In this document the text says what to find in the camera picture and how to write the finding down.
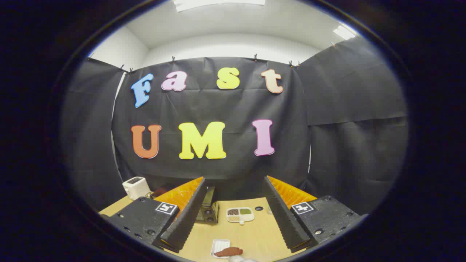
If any white bread toaster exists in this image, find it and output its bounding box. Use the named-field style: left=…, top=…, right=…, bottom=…
left=123, top=177, right=151, bottom=200

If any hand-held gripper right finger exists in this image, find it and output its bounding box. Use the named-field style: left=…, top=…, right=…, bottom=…
left=263, top=176, right=369, bottom=254

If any small ceiling light panel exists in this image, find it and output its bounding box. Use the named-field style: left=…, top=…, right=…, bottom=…
left=333, top=25, right=356, bottom=40

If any white rectangular plate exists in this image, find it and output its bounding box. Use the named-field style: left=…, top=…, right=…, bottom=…
left=211, top=239, right=231, bottom=259

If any large ceiling light panel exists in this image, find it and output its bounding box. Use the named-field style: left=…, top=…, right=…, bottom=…
left=173, top=0, right=266, bottom=12

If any white divided bean dish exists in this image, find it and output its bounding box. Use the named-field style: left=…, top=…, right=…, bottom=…
left=226, top=207, right=255, bottom=225

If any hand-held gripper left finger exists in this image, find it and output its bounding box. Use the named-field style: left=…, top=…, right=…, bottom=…
left=100, top=177, right=216, bottom=254

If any black toaster oven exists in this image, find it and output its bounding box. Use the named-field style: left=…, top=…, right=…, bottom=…
left=146, top=186, right=220, bottom=224

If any red raw steak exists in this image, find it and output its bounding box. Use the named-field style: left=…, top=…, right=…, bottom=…
left=214, top=247, right=244, bottom=258

